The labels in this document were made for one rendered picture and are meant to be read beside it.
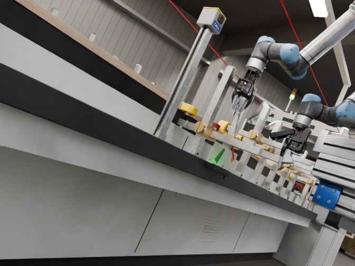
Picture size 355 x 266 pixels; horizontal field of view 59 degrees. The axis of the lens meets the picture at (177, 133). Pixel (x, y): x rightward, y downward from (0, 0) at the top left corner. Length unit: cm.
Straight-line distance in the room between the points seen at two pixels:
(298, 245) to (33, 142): 362
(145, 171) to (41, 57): 52
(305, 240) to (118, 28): 466
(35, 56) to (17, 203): 49
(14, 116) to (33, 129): 6
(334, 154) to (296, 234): 296
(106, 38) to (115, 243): 495
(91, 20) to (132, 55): 96
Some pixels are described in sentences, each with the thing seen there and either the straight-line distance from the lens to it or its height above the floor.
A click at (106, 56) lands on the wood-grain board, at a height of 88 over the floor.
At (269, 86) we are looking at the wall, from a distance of 811.
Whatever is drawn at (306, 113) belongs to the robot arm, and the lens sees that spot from 151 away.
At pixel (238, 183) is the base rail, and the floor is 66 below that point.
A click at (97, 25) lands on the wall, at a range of 613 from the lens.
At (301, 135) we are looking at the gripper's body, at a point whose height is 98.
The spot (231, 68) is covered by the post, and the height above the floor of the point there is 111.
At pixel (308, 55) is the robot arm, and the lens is 146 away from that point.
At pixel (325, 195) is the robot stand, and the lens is 126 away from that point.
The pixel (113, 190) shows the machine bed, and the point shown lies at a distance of 140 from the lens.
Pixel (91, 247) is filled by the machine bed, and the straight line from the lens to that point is 149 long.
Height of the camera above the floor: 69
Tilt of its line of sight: 3 degrees up
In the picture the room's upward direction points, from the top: 25 degrees clockwise
